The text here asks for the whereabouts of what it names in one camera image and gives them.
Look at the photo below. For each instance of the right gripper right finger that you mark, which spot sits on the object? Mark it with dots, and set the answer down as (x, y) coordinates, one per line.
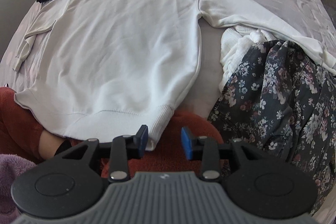
(256, 182)

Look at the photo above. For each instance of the white knit garment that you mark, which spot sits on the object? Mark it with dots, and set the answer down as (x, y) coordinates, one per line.
(235, 43)

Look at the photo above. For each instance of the grey pink-dotted bed sheet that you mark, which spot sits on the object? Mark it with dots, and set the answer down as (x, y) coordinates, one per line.
(308, 17)

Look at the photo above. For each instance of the purple fluffy cloth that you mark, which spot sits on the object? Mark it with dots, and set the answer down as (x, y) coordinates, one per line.
(11, 166)

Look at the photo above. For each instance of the white sweatshirt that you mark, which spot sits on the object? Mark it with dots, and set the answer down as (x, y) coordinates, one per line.
(110, 66)

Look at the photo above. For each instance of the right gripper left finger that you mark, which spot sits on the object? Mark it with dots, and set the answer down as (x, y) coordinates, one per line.
(74, 180)

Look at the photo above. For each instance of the dark floral garment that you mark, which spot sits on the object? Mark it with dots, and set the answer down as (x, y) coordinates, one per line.
(282, 102)

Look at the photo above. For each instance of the red fuzzy pants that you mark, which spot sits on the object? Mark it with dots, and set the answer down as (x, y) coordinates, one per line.
(22, 135)

